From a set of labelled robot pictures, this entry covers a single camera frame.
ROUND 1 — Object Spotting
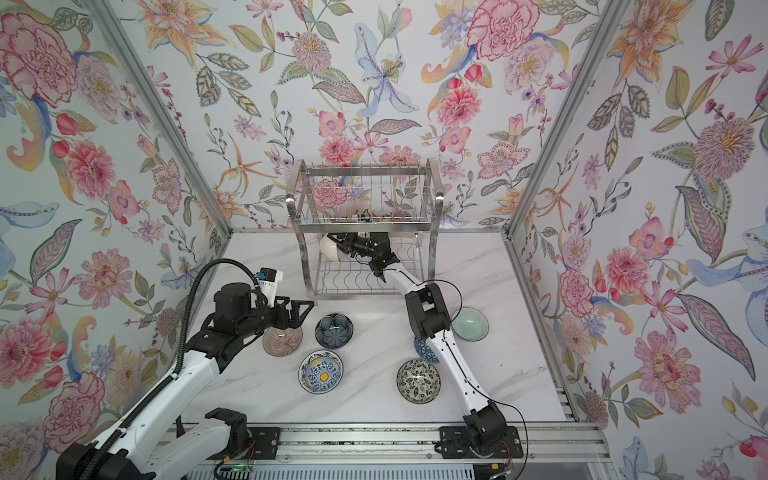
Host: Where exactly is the black white floral bowl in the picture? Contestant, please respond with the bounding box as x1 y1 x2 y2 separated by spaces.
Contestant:
396 359 442 405

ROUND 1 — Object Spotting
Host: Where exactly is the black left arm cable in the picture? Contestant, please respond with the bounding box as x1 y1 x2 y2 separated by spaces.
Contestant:
77 257 260 480

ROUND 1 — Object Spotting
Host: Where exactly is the pale green bowl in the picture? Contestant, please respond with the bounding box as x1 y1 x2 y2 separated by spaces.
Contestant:
451 307 490 342

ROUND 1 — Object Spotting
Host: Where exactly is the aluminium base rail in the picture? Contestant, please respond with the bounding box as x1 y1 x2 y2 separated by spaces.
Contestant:
95 421 613 466

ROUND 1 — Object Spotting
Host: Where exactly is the blue geometric red bowl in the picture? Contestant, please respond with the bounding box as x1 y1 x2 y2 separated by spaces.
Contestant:
413 337 439 364

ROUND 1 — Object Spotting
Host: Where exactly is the pink striped bowl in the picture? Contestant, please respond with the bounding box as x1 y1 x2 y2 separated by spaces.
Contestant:
262 327 303 357

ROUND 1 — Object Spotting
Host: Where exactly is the blue yellow patterned bowl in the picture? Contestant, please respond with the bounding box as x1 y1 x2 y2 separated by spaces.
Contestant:
298 350 344 395

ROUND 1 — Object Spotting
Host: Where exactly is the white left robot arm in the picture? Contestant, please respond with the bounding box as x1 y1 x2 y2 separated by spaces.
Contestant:
55 282 315 479

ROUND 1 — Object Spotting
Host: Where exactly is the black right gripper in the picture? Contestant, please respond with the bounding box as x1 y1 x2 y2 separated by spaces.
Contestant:
330 231 381 262

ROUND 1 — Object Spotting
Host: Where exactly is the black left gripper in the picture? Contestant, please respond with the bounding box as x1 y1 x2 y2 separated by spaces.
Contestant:
237 295 316 341

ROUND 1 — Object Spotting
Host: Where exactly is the stainless steel dish rack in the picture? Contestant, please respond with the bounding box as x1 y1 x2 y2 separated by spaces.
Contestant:
286 159 446 299

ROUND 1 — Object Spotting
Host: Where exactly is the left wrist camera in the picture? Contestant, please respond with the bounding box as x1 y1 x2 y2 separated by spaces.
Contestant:
256 267 283 308

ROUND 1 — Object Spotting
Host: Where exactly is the cream white bowl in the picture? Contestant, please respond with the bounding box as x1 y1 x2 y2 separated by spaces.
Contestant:
319 235 341 262

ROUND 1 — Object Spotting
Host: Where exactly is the dark petal pattern bowl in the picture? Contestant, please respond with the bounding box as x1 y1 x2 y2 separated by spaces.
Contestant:
314 313 354 349

